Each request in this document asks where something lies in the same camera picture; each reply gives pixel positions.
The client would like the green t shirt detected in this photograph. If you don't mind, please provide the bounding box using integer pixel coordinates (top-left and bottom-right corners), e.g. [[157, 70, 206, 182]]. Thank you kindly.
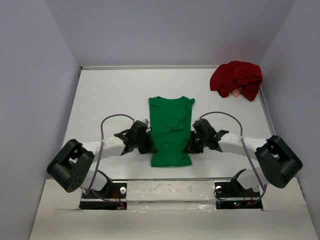
[[148, 96, 195, 168]]

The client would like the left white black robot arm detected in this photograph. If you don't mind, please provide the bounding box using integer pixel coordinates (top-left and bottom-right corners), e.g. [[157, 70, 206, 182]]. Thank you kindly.
[[46, 119, 158, 198]]

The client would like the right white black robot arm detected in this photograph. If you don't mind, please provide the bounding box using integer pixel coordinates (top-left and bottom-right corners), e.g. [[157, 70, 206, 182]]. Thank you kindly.
[[183, 118, 303, 196]]

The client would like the red t shirt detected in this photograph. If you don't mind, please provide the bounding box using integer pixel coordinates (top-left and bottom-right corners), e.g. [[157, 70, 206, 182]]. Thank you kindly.
[[209, 61, 263, 102]]

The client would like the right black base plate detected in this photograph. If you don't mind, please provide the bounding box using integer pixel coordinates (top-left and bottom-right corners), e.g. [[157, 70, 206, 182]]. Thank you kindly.
[[213, 181, 263, 210]]

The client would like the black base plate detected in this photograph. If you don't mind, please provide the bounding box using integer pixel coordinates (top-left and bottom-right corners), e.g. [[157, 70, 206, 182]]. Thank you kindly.
[[213, 181, 263, 210], [79, 181, 128, 211]]

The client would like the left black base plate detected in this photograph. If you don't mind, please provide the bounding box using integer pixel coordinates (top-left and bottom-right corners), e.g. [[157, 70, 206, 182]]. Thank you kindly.
[[79, 181, 128, 211]]

